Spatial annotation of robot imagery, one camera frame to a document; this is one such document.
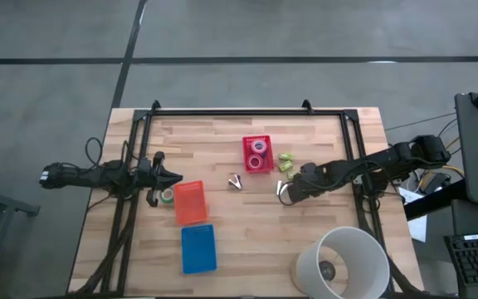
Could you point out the blue plastic basket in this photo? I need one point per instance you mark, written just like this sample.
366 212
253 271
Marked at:
198 249

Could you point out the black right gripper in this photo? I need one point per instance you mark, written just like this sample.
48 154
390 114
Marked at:
307 184

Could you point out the small yellow-green packet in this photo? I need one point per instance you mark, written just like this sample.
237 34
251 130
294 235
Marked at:
286 157

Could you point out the black power adapter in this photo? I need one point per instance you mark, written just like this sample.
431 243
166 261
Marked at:
436 182

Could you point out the orange plastic basket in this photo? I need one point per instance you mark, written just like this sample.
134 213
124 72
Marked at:
191 203

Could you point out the black table frame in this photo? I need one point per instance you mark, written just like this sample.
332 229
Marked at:
243 112

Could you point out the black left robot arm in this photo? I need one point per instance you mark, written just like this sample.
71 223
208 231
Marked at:
89 176

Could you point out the purple tape roll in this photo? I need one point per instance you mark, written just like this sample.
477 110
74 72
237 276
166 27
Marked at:
259 141

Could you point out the red tape roll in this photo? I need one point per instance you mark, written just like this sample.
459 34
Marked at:
255 168

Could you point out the white paper sheet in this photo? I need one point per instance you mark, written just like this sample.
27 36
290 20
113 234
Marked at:
417 228

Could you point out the green tape roll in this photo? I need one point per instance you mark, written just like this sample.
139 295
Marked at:
167 201

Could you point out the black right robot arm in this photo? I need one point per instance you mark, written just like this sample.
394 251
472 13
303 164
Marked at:
388 158

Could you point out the dark computer desk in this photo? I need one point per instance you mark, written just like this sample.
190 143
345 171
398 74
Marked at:
471 216

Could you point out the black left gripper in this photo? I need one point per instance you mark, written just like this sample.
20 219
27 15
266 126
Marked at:
149 178

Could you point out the red plastic basket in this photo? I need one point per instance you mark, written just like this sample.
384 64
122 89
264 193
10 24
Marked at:
269 166

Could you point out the white cylindrical lamp shade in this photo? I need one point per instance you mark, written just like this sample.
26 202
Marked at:
367 249

